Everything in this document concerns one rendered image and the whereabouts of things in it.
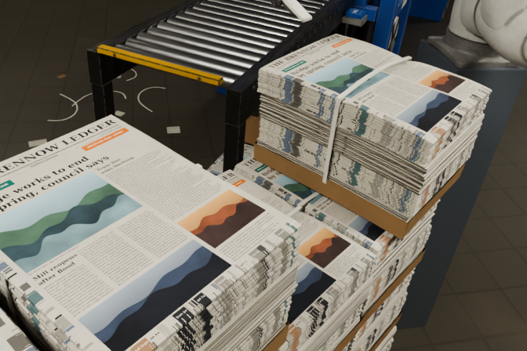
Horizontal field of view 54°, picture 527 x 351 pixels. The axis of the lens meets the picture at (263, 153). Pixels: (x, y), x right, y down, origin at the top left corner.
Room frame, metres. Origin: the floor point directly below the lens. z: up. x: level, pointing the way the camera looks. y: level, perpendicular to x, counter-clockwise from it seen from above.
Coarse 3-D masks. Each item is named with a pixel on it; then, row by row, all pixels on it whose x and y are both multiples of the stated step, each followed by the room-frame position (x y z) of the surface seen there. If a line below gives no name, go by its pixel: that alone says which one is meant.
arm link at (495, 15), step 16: (480, 0) 1.19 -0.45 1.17; (496, 0) 1.06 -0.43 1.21; (512, 0) 1.04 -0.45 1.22; (480, 16) 1.15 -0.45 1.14; (496, 16) 1.06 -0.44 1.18; (512, 16) 1.03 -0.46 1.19; (480, 32) 1.16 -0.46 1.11; (496, 32) 1.06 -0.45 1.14; (512, 32) 1.01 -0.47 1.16; (496, 48) 1.06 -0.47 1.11; (512, 48) 1.01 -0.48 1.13
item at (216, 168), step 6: (246, 144) 2.30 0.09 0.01; (246, 150) 2.24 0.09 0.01; (252, 150) 2.24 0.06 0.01; (222, 156) 2.16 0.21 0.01; (246, 156) 2.19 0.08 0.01; (216, 162) 2.10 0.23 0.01; (222, 162) 2.11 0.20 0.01; (210, 168) 2.05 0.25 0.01; (216, 168) 2.05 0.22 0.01; (222, 168) 2.06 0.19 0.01; (216, 174) 2.01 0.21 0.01
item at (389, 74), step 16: (384, 64) 1.03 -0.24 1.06; (400, 64) 1.04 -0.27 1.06; (416, 64) 1.04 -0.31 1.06; (352, 80) 0.93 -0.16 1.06; (368, 80) 0.94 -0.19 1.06; (384, 80) 0.95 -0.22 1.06; (336, 96) 0.86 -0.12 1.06; (352, 96) 0.86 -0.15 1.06; (320, 128) 0.87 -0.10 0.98; (336, 128) 0.85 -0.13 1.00; (320, 144) 0.87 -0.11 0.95; (336, 144) 0.84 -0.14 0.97; (320, 160) 0.86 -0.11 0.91; (336, 160) 0.84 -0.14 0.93; (336, 176) 0.84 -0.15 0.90
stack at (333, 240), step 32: (256, 192) 0.85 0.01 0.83; (288, 192) 0.86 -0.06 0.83; (320, 224) 0.77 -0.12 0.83; (352, 224) 0.77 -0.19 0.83; (416, 224) 0.85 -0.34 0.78; (320, 256) 0.68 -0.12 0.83; (352, 256) 0.69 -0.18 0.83; (384, 256) 0.74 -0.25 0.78; (416, 256) 0.90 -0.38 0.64; (320, 288) 0.60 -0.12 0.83; (352, 288) 0.64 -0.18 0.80; (384, 288) 0.78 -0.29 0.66; (288, 320) 0.53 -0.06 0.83; (320, 320) 0.56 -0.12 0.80; (352, 320) 0.67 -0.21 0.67; (384, 320) 0.84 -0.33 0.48
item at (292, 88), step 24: (312, 48) 1.08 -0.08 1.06; (336, 48) 1.09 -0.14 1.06; (360, 48) 1.10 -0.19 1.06; (264, 72) 0.95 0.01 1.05; (288, 72) 0.94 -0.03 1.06; (312, 72) 0.95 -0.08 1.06; (336, 72) 0.96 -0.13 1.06; (360, 72) 0.97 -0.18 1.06; (264, 96) 0.95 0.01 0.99; (288, 96) 0.91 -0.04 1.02; (312, 96) 0.88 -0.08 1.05; (264, 120) 0.95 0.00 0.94; (288, 120) 0.91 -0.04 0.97; (312, 120) 0.88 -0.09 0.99; (264, 144) 0.95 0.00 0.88; (288, 144) 0.91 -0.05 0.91; (312, 144) 0.88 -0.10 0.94; (312, 168) 0.87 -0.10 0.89
